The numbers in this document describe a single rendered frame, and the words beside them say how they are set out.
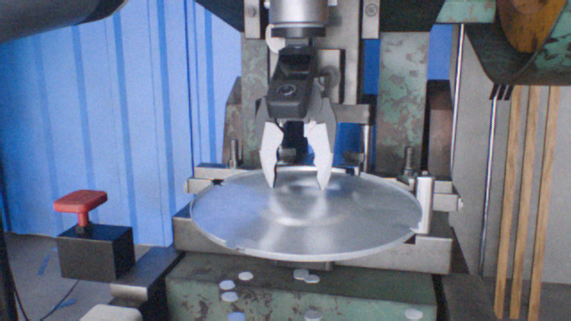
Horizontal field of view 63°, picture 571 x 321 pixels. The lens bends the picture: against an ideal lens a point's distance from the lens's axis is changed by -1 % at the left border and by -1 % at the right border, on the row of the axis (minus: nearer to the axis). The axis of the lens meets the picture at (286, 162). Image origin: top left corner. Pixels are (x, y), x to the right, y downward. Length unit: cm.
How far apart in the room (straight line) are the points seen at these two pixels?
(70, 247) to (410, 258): 51
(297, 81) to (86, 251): 41
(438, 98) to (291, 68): 61
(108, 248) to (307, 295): 30
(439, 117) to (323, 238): 64
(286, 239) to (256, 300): 21
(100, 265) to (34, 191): 194
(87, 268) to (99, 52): 164
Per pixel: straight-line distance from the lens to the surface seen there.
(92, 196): 76
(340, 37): 74
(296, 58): 59
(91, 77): 235
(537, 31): 80
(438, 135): 109
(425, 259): 75
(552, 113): 184
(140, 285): 73
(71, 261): 79
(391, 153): 102
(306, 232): 53
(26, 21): 19
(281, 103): 52
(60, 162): 254
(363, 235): 53
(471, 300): 71
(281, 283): 70
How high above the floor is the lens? 99
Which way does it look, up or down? 14 degrees down
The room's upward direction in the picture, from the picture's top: straight up
